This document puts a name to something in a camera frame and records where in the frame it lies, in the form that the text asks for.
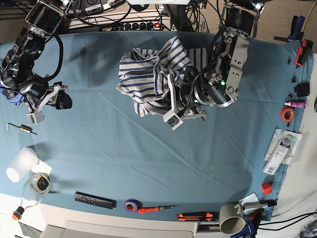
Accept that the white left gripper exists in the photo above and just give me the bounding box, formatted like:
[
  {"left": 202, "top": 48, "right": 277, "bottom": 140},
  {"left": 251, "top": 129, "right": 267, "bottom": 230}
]
[{"left": 162, "top": 69, "right": 208, "bottom": 131}]

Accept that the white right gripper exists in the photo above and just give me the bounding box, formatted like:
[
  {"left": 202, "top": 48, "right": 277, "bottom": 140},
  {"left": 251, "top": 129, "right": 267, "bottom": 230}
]
[{"left": 26, "top": 81, "right": 72, "bottom": 124}]

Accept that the blue white striped T-shirt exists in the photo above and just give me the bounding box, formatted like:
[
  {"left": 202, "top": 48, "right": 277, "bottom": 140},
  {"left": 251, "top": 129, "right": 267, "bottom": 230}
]
[{"left": 116, "top": 37, "right": 207, "bottom": 117}]

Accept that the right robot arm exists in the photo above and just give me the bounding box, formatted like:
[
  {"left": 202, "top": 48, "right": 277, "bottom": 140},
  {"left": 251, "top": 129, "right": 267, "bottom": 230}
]
[{"left": 0, "top": 0, "right": 73, "bottom": 124}]

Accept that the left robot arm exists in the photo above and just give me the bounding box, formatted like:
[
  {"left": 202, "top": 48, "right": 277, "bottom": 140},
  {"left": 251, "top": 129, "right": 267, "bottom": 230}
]
[{"left": 163, "top": 0, "right": 265, "bottom": 130}]

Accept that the blue plastic knob box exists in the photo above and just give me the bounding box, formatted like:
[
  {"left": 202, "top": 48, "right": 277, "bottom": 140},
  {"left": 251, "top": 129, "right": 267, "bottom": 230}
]
[{"left": 0, "top": 86, "right": 24, "bottom": 107}]

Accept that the allen key with brass sleeve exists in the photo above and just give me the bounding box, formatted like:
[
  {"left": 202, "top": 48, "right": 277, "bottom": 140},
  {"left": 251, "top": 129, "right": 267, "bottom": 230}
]
[{"left": 6, "top": 123, "right": 37, "bottom": 135}]

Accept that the teal table cloth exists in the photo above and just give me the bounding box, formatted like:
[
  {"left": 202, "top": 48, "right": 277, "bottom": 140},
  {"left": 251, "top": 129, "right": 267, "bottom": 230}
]
[{"left": 0, "top": 31, "right": 314, "bottom": 221}]

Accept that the white paper cup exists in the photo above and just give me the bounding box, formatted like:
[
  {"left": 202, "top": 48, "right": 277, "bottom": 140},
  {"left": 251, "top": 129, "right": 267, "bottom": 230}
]
[{"left": 6, "top": 147, "right": 39, "bottom": 183}]

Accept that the clear glass bottle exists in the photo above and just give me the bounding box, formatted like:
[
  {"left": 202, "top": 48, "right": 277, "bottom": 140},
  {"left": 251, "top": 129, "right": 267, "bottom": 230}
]
[{"left": 12, "top": 173, "right": 51, "bottom": 221}]

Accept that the black power strip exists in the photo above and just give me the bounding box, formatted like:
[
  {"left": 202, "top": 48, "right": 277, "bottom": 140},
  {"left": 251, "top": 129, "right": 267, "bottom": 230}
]
[{"left": 109, "top": 22, "right": 162, "bottom": 31}]

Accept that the purple tape roll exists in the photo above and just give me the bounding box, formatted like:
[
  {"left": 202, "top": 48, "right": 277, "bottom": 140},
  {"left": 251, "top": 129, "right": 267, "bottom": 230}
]
[{"left": 124, "top": 199, "right": 142, "bottom": 213}]

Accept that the black remote control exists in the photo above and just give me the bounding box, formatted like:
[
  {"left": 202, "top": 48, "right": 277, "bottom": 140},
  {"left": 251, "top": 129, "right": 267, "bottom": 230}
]
[{"left": 74, "top": 191, "right": 116, "bottom": 209}]

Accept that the orange black utility knife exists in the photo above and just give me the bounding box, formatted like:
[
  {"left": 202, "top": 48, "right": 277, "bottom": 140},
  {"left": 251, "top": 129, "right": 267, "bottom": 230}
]
[{"left": 176, "top": 212, "right": 218, "bottom": 222}]

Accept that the red tape roll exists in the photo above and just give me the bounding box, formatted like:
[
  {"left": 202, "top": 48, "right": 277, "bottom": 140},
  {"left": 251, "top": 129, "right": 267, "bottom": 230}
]
[{"left": 280, "top": 107, "right": 294, "bottom": 123}]

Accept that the packaged item on card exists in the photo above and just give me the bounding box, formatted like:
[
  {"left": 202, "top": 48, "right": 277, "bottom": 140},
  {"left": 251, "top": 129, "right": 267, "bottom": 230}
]
[{"left": 263, "top": 128, "right": 302, "bottom": 176}]

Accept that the small red cube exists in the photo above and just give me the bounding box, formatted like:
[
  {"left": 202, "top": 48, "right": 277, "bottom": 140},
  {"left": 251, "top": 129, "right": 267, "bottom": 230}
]
[{"left": 262, "top": 182, "right": 272, "bottom": 195}]

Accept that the grey ceramic mug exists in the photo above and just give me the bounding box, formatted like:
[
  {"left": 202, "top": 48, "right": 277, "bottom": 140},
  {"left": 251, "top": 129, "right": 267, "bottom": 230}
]
[{"left": 219, "top": 203, "right": 245, "bottom": 235}]

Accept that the black marker pen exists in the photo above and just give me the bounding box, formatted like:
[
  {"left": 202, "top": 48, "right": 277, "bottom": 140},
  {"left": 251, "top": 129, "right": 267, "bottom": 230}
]
[{"left": 242, "top": 200, "right": 278, "bottom": 211}]

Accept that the purple glue tube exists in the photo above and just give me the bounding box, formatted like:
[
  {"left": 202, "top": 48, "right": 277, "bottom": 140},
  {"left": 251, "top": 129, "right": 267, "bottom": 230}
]
[{"left": 284, "top": 101, "right": 307, "bottom": 109}]

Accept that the black square pad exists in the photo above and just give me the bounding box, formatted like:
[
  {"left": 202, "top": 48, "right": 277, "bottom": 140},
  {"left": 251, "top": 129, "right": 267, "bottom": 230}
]
[{"left": 294, "top": 82, "right": 310, "bottom": 98}]

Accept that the blue black bar clamp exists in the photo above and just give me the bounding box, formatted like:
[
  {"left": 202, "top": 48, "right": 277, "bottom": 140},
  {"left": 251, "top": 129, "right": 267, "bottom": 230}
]
[{"left": 230, "top": 209, "right": 264, "bottom": 238}]

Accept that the red black clamp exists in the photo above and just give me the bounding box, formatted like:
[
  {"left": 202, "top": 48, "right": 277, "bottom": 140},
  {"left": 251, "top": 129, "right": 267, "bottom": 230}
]
[{"left": 295, "top": 40, "right": 314, "bottom": 68}]

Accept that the orange handled screwdriver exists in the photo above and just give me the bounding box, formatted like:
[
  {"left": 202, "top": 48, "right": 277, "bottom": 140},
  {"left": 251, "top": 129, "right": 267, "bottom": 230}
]
[{"left": 137, "top": 205, "right": 177, "bottom": 214}]

